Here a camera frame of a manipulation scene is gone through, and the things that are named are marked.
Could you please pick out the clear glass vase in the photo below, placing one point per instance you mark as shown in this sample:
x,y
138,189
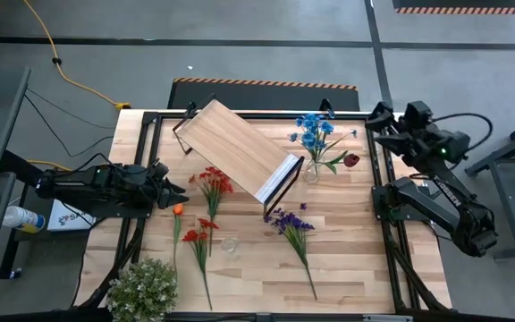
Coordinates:
x,y
312,173
230,248

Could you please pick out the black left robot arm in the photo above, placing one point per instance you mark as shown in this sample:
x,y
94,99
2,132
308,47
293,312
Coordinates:
x,y
83,183

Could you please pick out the orange artificial tulip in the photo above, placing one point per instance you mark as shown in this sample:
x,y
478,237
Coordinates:
x,y
177,209

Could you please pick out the black mat with striped edge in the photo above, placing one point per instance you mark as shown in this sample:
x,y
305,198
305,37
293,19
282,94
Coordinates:
x,y
262,96
463,3

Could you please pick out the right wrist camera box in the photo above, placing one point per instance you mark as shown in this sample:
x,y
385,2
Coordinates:
x,y
417,116

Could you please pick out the white spray can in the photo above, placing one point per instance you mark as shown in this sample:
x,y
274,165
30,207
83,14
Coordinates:
x,y
20,218

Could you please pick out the dark red artificial tulip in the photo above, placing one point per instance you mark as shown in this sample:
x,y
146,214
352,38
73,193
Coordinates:
x,y
352,160

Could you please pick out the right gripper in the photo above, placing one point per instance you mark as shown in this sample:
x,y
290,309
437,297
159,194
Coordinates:
x,y
420,143

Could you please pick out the wooden shelf with black frame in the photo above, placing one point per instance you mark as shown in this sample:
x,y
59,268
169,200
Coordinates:
x,y
235,147

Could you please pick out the large red artificial flower bunch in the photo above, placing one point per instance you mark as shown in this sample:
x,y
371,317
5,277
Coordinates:
x,y
215,183

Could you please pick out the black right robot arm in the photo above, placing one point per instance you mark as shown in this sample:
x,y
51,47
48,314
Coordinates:
x,y
447,199

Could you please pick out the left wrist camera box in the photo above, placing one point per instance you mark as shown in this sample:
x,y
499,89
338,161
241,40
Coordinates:
x,y
160,171

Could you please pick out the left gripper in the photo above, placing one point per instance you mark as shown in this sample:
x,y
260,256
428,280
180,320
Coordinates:
x,y
157,194

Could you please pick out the black desk support beam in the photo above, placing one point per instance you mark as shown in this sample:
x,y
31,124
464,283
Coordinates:
x,y
20,167

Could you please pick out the small red artificial flower bunch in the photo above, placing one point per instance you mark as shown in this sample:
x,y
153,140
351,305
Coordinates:
x,y
192,235

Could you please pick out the blue artificial flower bunch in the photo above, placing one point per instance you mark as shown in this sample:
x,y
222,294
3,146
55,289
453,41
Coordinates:
x,y
309,139

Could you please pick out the black frame clamp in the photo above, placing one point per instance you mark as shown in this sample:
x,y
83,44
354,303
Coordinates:
x,y
326,106
190,107

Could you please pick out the white box with logo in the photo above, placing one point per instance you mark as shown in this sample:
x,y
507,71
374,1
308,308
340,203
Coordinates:
x,y
61,221

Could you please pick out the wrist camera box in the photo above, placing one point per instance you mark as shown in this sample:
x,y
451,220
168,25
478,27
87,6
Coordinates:
x,y
417,116
160,171

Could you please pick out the green bush with white blossoms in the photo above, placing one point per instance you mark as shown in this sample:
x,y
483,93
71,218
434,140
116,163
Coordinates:
x,y
143,290

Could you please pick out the purple artificial flower bunch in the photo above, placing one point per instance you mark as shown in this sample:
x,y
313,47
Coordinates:
x,y
291,221

